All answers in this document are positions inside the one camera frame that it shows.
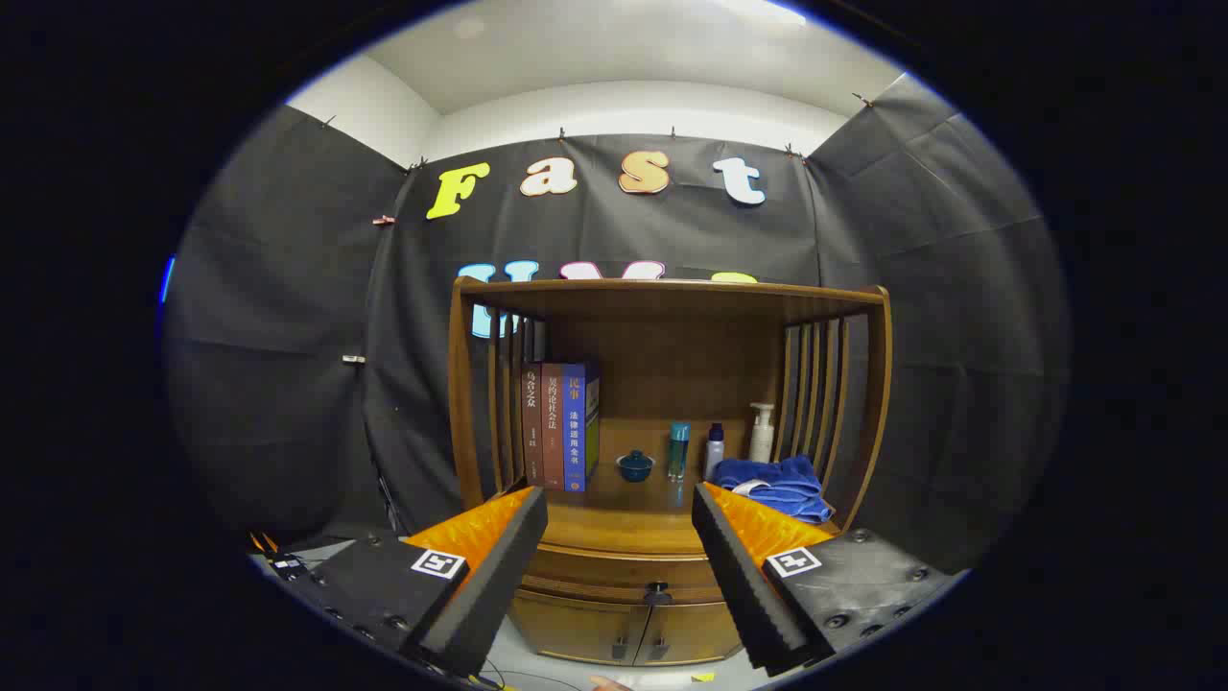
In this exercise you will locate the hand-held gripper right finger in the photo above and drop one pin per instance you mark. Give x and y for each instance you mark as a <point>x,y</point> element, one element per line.
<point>743,595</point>

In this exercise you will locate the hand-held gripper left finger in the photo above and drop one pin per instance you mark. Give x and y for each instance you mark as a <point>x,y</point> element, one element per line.
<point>484,595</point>

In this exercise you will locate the wooden drawer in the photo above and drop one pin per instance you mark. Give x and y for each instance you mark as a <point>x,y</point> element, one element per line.
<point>614,568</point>

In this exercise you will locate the wooden cabinet door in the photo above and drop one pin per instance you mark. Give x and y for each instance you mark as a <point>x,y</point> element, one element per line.
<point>576,629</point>
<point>696,631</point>

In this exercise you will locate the wooden countertop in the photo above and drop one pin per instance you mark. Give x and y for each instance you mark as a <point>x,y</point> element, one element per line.
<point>624,523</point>

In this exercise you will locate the wooden cabinet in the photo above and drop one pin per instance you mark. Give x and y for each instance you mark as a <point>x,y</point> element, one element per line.
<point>672,336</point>

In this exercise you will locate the blue towel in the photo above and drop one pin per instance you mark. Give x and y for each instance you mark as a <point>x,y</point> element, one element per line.
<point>777,485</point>

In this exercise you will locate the white bottle with dark cap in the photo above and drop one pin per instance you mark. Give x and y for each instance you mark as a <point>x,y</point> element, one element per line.
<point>715,451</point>

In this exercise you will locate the white pump bottle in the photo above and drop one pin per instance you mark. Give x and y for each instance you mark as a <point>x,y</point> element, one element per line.
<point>761,437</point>

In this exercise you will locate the teal glass bottle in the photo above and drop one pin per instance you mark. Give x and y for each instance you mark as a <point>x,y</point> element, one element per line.
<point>678,449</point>

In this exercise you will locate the blue lidded teacup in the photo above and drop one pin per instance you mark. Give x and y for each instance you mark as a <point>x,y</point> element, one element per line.
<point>635,466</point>

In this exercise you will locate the dark brown book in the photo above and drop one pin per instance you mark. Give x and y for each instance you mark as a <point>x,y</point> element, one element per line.
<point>531,422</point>

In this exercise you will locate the reddish brown book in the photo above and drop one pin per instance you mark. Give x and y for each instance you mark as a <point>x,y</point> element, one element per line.
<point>553,422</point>

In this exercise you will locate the black backdrop cloth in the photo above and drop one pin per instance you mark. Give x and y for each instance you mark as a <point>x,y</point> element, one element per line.
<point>288,336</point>

